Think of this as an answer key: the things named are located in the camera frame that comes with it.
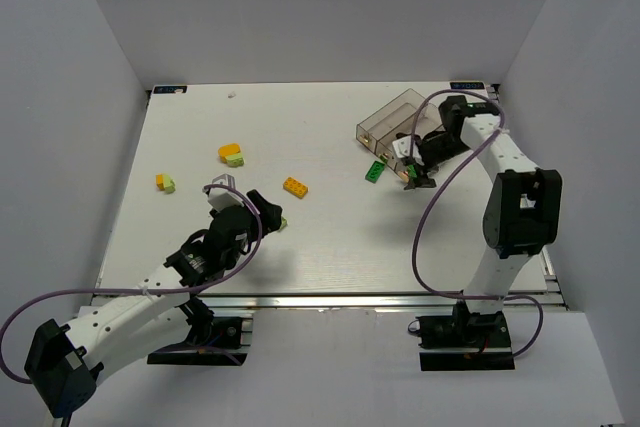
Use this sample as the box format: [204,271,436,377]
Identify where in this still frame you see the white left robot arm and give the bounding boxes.
[24,185,282,419]

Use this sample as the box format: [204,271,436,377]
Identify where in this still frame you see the orange rounded lego brick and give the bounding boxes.
[218,143,241,163]

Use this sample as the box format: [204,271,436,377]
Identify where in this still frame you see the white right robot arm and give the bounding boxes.
[411,89,562,315]

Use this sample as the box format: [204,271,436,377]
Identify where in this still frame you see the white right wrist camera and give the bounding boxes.
[392,135,422,161]

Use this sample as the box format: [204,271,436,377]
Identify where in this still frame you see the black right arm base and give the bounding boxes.
[407,313,515,372]

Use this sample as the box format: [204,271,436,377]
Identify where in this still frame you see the orange small lego brick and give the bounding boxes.
[155,174,168,191]

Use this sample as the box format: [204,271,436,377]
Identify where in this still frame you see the light green lego brick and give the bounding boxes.
[224,152,245,168]

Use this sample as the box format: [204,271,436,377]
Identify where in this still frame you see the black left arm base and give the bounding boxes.
[147,297,249,367]

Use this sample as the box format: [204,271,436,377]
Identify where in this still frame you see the pale green small lego brick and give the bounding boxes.
[162,177,176,194]

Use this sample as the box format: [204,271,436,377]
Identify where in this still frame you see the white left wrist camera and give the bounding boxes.
[202,174,244,212]

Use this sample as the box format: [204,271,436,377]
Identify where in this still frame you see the aluminium front rail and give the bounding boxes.
[92,290,569,312]

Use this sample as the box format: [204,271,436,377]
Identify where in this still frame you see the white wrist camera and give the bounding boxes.
[202,174,244,212]
[392,135,422,161]

